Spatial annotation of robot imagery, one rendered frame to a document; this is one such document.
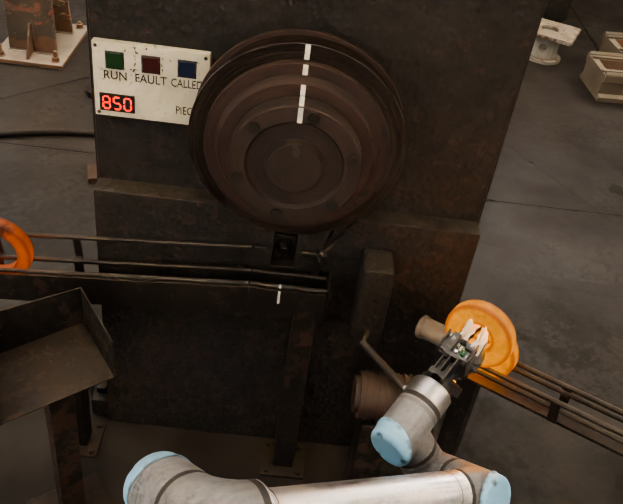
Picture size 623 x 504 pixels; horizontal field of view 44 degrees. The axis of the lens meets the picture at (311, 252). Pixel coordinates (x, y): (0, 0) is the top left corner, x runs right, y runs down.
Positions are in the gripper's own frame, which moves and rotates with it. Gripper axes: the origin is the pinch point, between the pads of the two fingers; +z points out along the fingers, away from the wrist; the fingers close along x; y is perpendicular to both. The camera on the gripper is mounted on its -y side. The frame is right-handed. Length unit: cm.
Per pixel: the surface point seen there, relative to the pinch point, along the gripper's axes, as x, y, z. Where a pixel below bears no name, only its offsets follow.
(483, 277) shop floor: 40, -115, 96
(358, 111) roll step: 37, 39, 6
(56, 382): 71, -8, -64
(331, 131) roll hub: 39, 38, -1
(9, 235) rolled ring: 104, 5, -46
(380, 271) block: 29.3, -5.9, 3.6
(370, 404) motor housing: 18.4, -31.7, -15.8
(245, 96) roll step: 56, 42, -7
